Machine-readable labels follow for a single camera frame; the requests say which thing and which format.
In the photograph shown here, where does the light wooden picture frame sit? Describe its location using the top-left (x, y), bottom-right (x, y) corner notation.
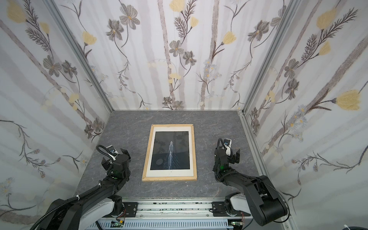
top-left (141, 124), bottom-right (198, 182)

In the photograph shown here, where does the white photo paper sheet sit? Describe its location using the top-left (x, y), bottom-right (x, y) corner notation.
top-left (150, 131), bottom-right (190, 171)

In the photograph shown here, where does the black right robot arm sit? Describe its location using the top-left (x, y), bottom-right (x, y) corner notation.
top-left (213, 138), bottom-right (290, 226)

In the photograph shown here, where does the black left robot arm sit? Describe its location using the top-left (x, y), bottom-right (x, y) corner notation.
top-left (31, 145), bottom-right (131, 230)

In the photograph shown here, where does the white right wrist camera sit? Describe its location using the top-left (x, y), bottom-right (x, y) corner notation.
top-left (223, 139), bottom-right (232, 157)

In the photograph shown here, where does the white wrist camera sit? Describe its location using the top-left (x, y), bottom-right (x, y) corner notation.
top-left (223, 139), bottom-right (232, 157)
top-left (107, 145), bottom-right (118, 157)

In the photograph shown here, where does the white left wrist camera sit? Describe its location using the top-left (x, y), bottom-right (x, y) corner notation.
top-left (107, 145), bottom-right (118, 157)

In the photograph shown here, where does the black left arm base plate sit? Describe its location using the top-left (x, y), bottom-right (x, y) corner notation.
top-left (122, 202), bottom-right (138, 218)

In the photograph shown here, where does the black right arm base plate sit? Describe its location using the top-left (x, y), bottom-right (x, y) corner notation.
top-left (211, 200), bottom-right (242, 217)

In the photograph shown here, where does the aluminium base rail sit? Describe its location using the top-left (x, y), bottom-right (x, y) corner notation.
top-left (94, 196), bottom-right (292, 230)

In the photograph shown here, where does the white slotted cable duct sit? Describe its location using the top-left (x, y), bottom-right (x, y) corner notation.
top-left (98, 219), bottom-right (234, 230)

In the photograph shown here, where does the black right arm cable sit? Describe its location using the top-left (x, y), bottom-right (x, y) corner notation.
top-left (267, 183), bottom-right (291, 225)

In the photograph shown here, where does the black corrugated left cable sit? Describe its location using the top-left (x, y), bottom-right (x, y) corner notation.
top-left (28, 183), bottom-right (101, 230)

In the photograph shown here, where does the aluminium corner post left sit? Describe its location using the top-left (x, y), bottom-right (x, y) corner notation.
top-left (43, 0), bottom-right (114, 114)

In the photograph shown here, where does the aluminium corner post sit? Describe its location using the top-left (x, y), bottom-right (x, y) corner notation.
top-left (241, 0), bottom-right (301, 114)
top-left (43, 0), bottom-right (114, 114)

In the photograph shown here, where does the aluminium corner post right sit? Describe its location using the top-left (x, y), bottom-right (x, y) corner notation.
top-left (241, 0), bottom-right (301, 114)

